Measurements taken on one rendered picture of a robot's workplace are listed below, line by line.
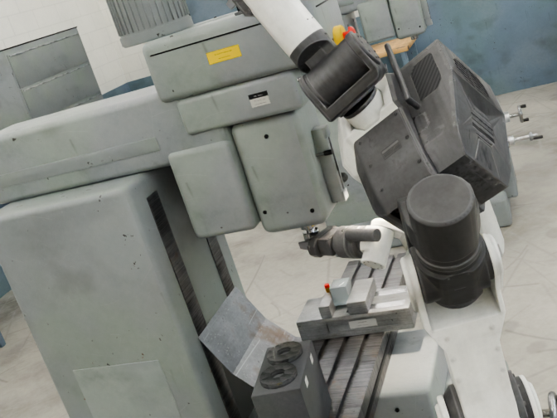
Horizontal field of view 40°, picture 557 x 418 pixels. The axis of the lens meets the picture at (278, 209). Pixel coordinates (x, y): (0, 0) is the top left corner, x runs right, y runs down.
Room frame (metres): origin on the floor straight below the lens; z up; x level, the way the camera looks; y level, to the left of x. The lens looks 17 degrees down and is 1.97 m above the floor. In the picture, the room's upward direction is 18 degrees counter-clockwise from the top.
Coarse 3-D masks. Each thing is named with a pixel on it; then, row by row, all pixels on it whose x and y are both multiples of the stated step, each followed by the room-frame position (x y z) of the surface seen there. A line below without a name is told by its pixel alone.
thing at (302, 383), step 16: (272, 352) 1.70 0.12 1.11; (288, 352) 1.67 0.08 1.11; (304, 352) 1.67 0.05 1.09; (272, 368) 1.62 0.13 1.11; (288, 368) 1.60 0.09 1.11; (304, 368) 1.60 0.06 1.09; (320, 368) 1.72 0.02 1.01; (256, 384) 1.60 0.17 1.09; (272, 384) 1.55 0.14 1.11; (288, 384) 1.55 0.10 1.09; (304, 384) 1.56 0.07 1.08; (320, 384) 1.68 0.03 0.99; (256, 400) 1.55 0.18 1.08; (272, 400) 1.54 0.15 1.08; (288, 400) 1.53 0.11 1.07; (304, 400) 1.52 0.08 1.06; (320, 400) 1.63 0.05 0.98; (272, 416) 1.54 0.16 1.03; (288, 416) 1.53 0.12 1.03; (304, 416) 1.52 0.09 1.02; (320, 416) 1.59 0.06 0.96
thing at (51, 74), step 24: (24, 48) 6.96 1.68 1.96; (48, 48) 7.26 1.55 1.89; (72, 48) 7.60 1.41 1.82; (0, 72) 6.74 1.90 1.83; (24, 72) 6.83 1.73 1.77; (48, 72) 7.13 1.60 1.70; (72, 72) 7.46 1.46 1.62; (0, 96) 6.78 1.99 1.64; (24, 96) 6.71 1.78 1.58; (48, 96) 7.01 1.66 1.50; (72, 96) 7.33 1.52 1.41; (96, 96) 7.68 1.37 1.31; (0, 120) 6.81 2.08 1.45; (24, 120) 6.72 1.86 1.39
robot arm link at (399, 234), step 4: (376, 220) 1.85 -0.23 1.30; (380, 220) 1.85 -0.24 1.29; (384, 220) 1.85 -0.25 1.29; (372, 224) 1.86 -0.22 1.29; (376, 224) 1.85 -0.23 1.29; (380, 224) 1.84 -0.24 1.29; (384, 224) 1.84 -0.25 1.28; (388, 224) 1.84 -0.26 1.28; (392, 228) 1.83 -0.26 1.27; (396, 228) 1.83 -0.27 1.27; (396, 232) 1.84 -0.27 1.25; (400, 232) 1.83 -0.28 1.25; (396, 236) 1.87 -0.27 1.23; (400, 236) 1.86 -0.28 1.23; (404, 236) 1.83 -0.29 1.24; (400, 240) 1.87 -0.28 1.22; (404, 240) 1.85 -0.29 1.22; (404, 244) 1.85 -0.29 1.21; (408, 252) 1.82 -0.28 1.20
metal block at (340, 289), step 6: (336, 282) 2.12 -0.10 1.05; (342, 282) 2.10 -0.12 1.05; (348, 282) 2.10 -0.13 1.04; (330, 288) 2.09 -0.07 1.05; (336, 288) 2.08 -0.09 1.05; (342, 288) 2.07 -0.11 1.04; (348, 288) 2.09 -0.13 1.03; (336, 294) 2.08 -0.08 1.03; (342, 294) 2.08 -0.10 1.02; (348, 294) 2.07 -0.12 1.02; (336, 300) 2.09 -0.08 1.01; (342, 300) 2.08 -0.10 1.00
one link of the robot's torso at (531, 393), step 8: (520, 376) 1.34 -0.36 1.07; (528, 384) 1.31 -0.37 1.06; (528, 392) 1.29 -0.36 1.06; (440, 400) 1.34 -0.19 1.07; (536, 400) 1.29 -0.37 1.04; (440, 408) 1.33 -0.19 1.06; (536, 408) 1.27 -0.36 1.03; (440, 416) 1.32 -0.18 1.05; (448, 416) 1.31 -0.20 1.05; (536, 416) 1.27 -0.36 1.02
